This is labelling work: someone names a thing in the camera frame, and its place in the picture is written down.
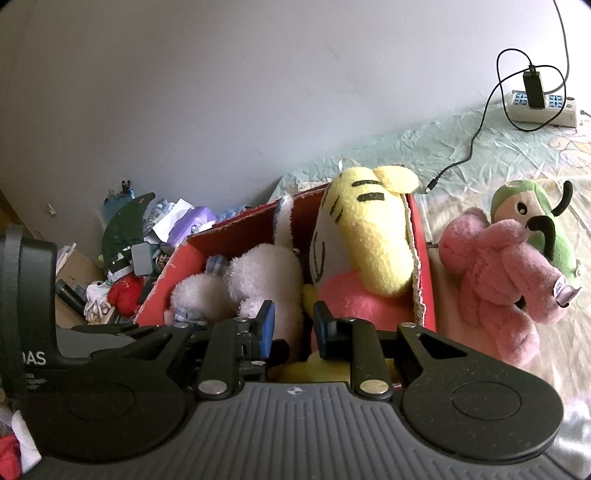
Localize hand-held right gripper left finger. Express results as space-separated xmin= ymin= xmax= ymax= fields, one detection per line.
xmin=92 ymin=299 xmax=278 ymax=400

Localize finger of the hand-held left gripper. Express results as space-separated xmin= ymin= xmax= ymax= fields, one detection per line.
xmin=239 ymin=340 xmax=291 ymax=371

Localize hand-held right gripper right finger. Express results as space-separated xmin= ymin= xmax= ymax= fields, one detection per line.
xmin=313 ymin=300 xmax=469 ymax=400

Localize large white plush rabbit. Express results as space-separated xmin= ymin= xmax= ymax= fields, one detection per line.
xmin=226 ymin=194 xmax=305 ymax=370

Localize small white plush rabbit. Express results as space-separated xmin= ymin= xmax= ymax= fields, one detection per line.
xmin=164 ymin=256 xmax=241 ymax=326

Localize red cardboard box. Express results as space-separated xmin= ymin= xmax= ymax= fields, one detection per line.
xmin=134 ymin=182 xmax=437 ymax=333

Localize yellow tiger plush toy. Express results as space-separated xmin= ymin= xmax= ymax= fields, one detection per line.
xmin=277 ymin=165 xmax=421 ymax=384

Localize pink plush dog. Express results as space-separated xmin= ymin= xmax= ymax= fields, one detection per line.
xmin=438 ymin=207 xmax=583 ymax=367

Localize green plush toy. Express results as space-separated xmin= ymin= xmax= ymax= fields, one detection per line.
xmin=490 ymin=180 xmax=583 ymax=282

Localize black cylinder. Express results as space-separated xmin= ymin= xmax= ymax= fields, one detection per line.
xmin=55 ymin=280 xmax=88 ymax=310

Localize brown cardboard box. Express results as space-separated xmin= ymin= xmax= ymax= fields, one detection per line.
xmin=54 ymin=249 xmax=116 ymax=328

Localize white gloves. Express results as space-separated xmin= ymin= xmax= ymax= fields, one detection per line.
xmin=85 ymin=281 xmax=114 ymax=319

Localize red cloth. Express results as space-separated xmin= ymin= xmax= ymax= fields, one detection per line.
xmin=108 ymin=274 xmax=144 ymax=317

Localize small grey rectangular mirror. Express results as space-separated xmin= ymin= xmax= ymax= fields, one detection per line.
xmin=131 ymin=244 xmax=152 ymax=277

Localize blue patterned pack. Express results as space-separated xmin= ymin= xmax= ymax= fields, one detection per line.
xmin=217 ymin=205 xmax=252 ymax=222

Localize dark green item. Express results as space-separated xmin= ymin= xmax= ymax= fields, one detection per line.
xmin=99 ymin=191 xmax=158 ymax=268

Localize purple tissue pack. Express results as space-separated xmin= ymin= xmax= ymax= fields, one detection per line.
xmin=166 ymin=206 xmax=218 ymax=245

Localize white paper sheet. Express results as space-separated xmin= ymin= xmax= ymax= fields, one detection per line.
xmin=152 ymin=198 xmax=195 ymax=241

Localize blue and white packet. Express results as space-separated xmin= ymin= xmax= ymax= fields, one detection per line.
xmin=143 ymin=198 xmax=176 ymax=232

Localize black charger plug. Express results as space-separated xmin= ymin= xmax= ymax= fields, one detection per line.
xmin=523 ymin=65 xmax=546 ymax=110

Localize white power strip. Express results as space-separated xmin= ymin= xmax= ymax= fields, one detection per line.
xmin=505 ymin=90 xmax=580 ymax=128

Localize thin black charging cable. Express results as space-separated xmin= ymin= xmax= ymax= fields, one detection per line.
xmin=427 ymin=47 xmax=571 ymax=195

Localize light grey power cord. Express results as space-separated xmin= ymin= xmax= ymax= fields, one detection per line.
xmin=551 ymin=0 xmax=573 ymax=97

